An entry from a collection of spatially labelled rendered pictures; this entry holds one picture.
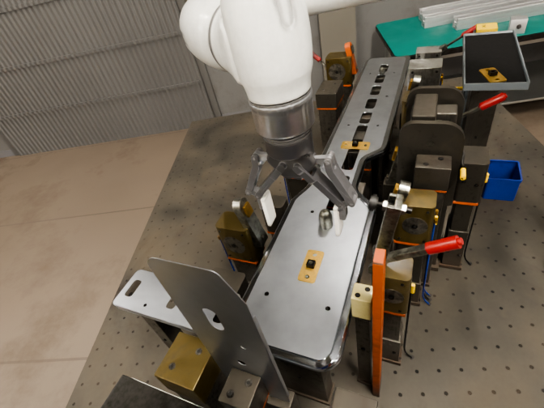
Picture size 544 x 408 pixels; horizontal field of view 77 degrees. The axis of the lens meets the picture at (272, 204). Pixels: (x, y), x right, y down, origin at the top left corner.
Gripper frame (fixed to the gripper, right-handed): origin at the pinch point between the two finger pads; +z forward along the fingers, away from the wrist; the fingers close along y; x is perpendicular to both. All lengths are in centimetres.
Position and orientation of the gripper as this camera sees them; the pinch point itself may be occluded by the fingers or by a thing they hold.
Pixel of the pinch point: (303, 221)
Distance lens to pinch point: 64.7
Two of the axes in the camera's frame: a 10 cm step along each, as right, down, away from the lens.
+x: -3.6, 6.7, -6.5
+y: -9.1, -1.1, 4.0
